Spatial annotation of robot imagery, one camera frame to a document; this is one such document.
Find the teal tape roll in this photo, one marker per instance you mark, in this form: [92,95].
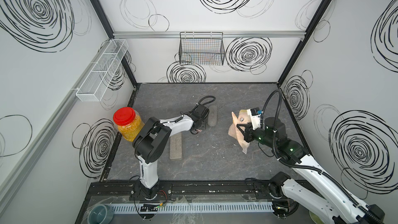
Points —
[101,214]

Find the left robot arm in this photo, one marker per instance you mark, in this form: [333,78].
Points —
[150,143]

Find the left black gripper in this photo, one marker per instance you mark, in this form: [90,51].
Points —
[204,124]

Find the green white tape roll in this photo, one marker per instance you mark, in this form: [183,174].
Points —
[315,218]

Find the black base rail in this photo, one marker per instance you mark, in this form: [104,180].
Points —
[167,189]

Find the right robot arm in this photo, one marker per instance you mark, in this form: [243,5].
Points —
[332,202]

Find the black wire wall basket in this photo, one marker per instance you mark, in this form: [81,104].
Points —
[201,48]

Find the grey rectangular eyeglass case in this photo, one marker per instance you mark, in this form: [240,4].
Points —
[176,147]

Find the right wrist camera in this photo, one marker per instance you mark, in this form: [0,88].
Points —
[255,115]

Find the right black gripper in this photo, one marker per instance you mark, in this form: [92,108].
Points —
[247,134]

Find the white slotted cable duct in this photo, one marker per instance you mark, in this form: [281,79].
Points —
[194,208]

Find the white wire wall shelf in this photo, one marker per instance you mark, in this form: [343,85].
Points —
[106,73]

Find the red lid jar yellow grains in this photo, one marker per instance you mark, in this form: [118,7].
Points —
[128,122]

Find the grey fabric oval eyeglass case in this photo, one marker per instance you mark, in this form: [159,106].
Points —
[212,116]

